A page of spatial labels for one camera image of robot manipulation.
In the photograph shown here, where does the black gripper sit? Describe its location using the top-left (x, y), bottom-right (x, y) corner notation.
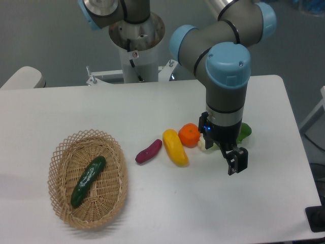
top-left (198, 112), bottom-right (248, 175)

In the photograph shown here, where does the green cucumber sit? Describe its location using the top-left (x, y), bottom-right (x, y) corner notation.
top-left (70, 156), bottom-right (106, 208)

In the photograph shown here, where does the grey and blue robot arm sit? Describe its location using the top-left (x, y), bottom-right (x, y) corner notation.
top-left (78, 1), bottom-right (277, 174)

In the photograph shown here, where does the woven wicker basket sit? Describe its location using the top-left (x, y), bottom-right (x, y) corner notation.
top-left (48, 129), bottom-right (127, 229)

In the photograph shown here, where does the green bok choy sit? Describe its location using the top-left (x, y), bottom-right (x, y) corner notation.
top-left (198, 123), bottom-right (252, 151)

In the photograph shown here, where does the orange tangerine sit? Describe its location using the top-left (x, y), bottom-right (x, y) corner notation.
top-left (178, 123), bottom-right (201, 148)

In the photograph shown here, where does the purple sweet potato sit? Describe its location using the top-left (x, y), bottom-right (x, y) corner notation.
top-left (135, 139), bottom-right (163, 164)

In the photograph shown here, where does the black device at table edge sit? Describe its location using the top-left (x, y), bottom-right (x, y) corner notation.
top-left (305, 206), bottom-right (324, 233)

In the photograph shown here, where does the white chair armrest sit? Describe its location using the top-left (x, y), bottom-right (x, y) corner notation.
top-left (1, 66), bottom-right (46, 90)

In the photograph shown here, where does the white furniture frame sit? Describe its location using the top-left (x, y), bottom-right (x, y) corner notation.
top-left (298, 86), bottom-right (324, 134)

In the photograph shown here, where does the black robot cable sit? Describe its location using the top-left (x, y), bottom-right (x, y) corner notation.
top-left (126, 38), bottom-right (145, 83)

